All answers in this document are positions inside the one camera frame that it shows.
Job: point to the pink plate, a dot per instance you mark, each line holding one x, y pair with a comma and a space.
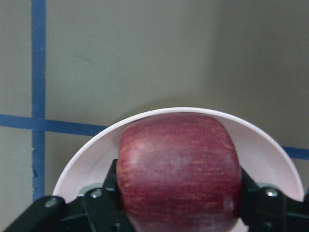
263, 159

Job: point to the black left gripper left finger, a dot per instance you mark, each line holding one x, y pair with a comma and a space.
97, 210

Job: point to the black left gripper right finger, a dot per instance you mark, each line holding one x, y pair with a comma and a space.
268, 209

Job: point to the red apple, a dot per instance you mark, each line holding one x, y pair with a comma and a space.
179, 173

